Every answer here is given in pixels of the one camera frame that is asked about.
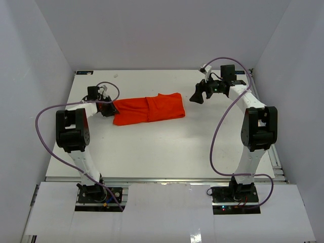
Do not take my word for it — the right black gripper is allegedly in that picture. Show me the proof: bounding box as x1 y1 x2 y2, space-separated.
190 72 225 104

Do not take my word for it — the orange t-shirt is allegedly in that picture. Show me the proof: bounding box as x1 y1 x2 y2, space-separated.
113 93 185 126

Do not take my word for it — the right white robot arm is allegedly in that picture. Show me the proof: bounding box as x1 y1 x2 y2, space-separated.
189 65 278 202

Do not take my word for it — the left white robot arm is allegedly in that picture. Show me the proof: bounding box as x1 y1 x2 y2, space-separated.
56 85 118 203

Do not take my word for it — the left blue table label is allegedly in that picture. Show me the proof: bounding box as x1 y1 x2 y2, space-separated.
75 70 94 75

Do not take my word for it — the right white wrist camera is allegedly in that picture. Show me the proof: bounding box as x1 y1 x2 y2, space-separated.
199 64 212 82

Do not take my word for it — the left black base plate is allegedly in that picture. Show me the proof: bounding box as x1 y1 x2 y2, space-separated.
74 183 125 212

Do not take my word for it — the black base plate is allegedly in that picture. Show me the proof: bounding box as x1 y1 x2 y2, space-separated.
74 183 125 212
206 186 261 215

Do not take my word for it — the aluminium front rail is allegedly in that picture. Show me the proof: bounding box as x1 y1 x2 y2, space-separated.
44 177 288 185

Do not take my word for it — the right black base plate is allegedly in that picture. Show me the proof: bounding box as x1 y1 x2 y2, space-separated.
206 186 261 215

